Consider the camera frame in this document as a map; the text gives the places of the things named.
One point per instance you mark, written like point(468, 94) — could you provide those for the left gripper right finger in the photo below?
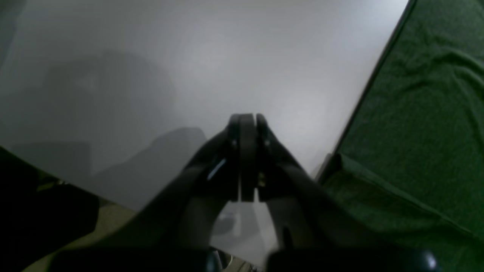
point(311, 228)

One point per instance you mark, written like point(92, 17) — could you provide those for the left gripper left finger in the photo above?
point(175, 228)

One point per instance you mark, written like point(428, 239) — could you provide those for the dark green t-shirt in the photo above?
point(411, 164)

